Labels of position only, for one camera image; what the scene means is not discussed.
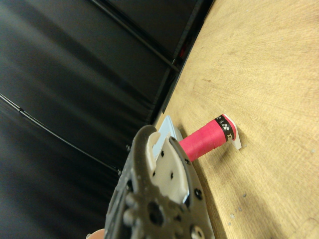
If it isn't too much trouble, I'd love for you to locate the blue litter tray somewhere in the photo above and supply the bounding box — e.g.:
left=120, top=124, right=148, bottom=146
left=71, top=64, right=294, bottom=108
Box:
left=154, top=115, right=184, bottom=160

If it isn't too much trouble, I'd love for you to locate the black curtain stand pole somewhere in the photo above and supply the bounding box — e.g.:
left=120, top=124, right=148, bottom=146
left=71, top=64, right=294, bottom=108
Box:
left=91, top=0, right=181, bottom=73

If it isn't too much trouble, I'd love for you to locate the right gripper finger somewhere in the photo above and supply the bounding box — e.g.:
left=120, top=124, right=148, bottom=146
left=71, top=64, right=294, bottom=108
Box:
left=103, top=125, right=215, bottom=239

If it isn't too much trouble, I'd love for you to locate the white scoop with red handle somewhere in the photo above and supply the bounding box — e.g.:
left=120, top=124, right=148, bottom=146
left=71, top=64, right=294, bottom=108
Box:
left=178, top=113, right=243, bottom=162

